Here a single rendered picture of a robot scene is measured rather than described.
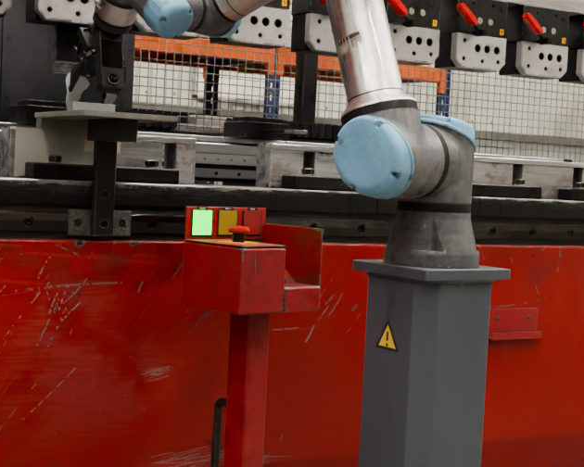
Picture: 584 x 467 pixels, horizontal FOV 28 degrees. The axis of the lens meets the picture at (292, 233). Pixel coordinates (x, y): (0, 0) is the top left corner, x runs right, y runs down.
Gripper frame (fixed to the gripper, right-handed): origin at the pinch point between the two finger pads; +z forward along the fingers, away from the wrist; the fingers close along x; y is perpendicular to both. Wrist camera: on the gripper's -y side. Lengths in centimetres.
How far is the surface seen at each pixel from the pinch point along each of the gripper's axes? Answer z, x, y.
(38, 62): 27, -9, 52
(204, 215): 0.0, -14.8, -28.8
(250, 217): 2.0, -26.1, -26.8
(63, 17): -11.7, 4.6, 13.1
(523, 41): -17, -111, 17
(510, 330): 28, -102, -35
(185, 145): 6.8, -23.0, -0.4
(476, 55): -13, -96, 14
